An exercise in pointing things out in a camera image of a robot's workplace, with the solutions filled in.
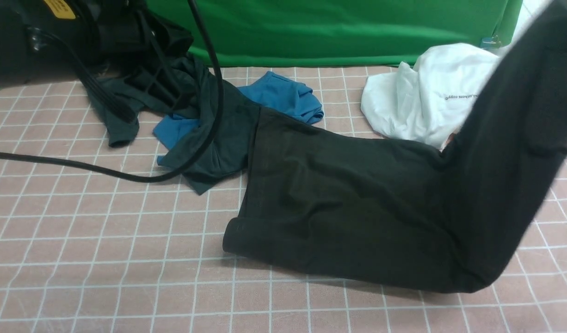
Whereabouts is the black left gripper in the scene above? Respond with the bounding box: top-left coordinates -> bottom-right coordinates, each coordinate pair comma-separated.
75,0 -> 195,123

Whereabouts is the dark teal t-shirt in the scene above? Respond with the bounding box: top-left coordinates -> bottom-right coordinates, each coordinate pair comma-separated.
87,53 -> 261,196

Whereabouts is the blue binder clip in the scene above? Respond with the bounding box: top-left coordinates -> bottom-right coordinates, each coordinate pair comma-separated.
479,36 -> 502,50

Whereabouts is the dark gray long-sleeve top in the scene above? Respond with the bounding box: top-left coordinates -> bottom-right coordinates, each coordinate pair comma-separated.
222,0 -> 567,293

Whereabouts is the white t-shirt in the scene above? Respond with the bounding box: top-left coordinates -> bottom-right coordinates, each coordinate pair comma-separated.
360,43 -> 500,149

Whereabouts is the green backdrop cloth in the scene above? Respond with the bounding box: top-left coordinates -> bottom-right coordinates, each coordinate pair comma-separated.
145,0 -> 524,68

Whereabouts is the blue t-shirt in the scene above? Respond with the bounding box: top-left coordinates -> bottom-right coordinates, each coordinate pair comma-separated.
153,71 -> 325,150

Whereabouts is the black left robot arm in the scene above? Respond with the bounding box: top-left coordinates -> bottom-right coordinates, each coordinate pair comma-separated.
0,0 -> 195,122

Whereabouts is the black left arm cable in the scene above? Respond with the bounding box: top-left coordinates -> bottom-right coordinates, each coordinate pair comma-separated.
0,0 -> 225,184

